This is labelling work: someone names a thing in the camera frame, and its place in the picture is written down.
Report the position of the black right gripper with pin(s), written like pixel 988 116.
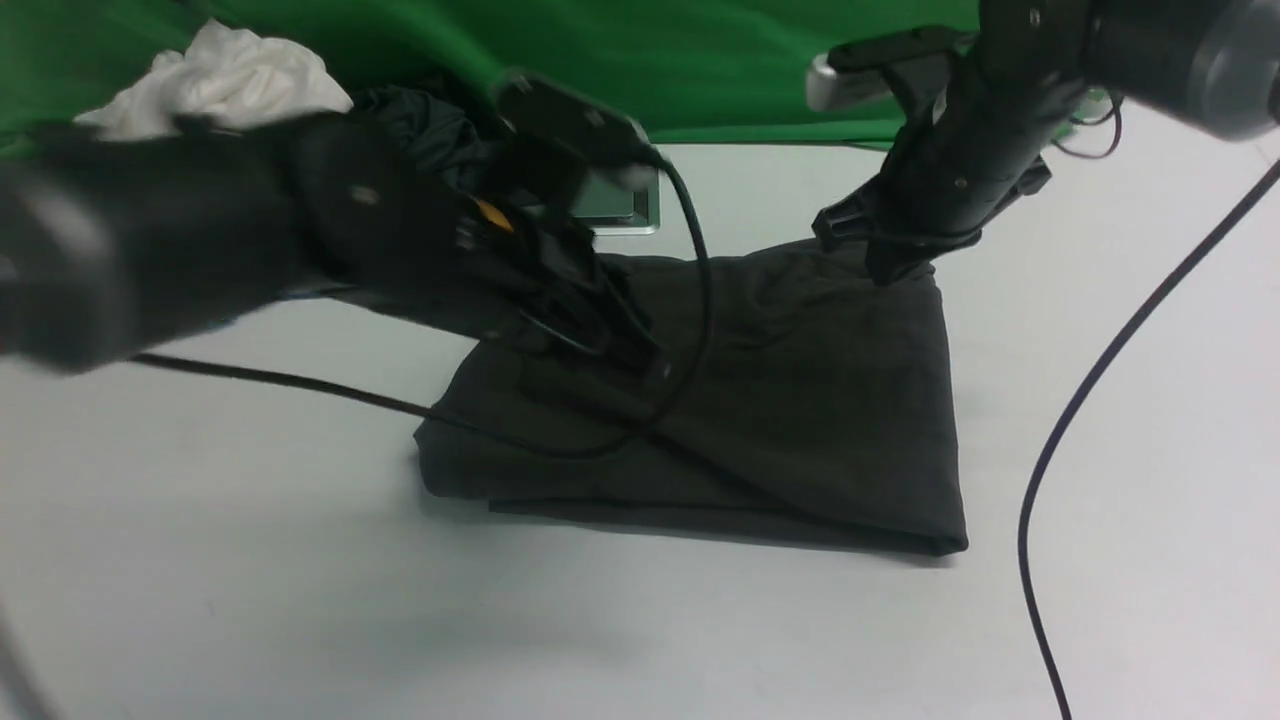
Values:
pixel 979 121

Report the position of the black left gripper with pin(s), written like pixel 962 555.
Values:
pixel 507 263

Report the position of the gray long-sleeved shirt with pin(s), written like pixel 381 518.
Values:
pixel 824 417

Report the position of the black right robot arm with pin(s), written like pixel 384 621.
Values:
pixel 1210 64

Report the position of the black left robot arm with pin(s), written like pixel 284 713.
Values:
pixel 113 248

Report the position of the dark teal crumpled shirt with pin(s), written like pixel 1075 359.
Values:
pixel 452 138

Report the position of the white crumpled shirt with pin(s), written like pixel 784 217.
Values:
pixel 233 76

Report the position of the green backdrop cloth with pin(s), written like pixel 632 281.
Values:
pixel 689 71

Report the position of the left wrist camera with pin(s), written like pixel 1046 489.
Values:
pixel 611 144

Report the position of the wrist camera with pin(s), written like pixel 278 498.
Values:
pixel 911 66
pixel 611 144

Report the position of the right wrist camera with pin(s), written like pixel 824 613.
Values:
pixel 911 66

